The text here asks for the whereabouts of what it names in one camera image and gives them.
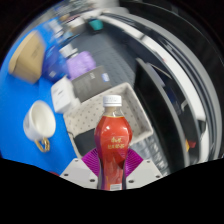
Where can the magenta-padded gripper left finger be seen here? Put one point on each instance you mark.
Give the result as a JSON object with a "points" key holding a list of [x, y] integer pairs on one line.
{"points": [[77, 171]]}

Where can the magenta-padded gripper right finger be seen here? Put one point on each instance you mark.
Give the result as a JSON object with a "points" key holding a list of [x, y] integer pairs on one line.
{"points": [[143, 171]]}

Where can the purple plastic package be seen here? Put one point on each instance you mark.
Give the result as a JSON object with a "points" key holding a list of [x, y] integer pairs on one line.
{"points": [[80, 64]]}

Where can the brown cardboard box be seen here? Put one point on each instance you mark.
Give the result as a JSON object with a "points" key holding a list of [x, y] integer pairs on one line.
{"points": [[28, 56]]}

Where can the white perforated plastic basket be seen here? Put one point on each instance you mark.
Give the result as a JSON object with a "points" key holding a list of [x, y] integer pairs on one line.
{"points": [[90, 111]]}

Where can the flat round red coaster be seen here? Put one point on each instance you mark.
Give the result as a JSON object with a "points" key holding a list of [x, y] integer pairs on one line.
{"points": [[54, 173]]}

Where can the black partition panel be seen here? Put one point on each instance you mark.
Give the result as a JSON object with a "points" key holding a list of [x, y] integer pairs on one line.
{"points": [[160, 116]]}

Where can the red drink bottle white cap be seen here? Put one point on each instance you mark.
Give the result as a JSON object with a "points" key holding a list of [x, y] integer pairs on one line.
{"points": [[112, 140]]}

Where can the small white box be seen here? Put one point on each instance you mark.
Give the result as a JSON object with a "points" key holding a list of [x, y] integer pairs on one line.
{"points": [[62, 95]]}

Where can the teal container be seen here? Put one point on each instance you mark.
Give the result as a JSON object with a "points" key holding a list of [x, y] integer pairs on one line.
{"points": [[96, 24]]}

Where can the dark blue box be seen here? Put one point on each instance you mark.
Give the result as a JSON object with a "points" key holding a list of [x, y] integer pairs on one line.
{"points": [[55, 61]]}

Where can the flat black box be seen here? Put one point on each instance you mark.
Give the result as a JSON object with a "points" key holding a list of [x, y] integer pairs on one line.
{"points": [[91, 83]]}

